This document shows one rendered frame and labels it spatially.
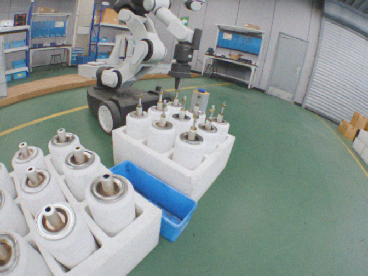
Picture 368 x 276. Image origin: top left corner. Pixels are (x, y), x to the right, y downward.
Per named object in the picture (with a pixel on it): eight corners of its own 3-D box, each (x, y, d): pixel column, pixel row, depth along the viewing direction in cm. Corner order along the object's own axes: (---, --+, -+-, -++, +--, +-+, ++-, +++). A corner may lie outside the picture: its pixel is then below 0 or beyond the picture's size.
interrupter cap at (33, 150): (13, 154, 26) (12, 151, 26) (35, 144, 32) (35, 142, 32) (16, 168, 23) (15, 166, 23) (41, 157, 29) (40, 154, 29)
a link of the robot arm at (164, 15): (163, 29, 64) (142, 11, 65) (178, 28, 69) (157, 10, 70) (171, 11, 55) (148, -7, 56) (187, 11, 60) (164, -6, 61)
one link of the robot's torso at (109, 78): (101, 85, 112) (101, 69, 106) (120, 82, 128) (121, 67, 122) (115, 90, 104) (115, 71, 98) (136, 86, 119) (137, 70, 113)
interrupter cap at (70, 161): (61, 159, 31) (59, 156, 30) (86, 148, 37) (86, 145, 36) (73, 175, 28) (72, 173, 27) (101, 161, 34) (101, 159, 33)
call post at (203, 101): (183, 141, 100) (192, 91, 86) (189, 137, 106) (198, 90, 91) (193, 145, 97) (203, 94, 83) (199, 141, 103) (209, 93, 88)
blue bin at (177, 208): (107, 196, 53) (103, 172, 48) (128, 182, 62) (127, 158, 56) (173, 247, 41) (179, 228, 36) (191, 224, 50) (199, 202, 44)
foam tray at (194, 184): (114, 165, 69) (111, 130, 61) (166, 138, 99) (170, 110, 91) (184, 216, 52) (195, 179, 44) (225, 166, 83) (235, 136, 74)
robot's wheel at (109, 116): (97, 128, 96) (96, 98, 86) (104, 126, 100) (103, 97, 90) (115, 140, 87) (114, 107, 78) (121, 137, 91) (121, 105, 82)
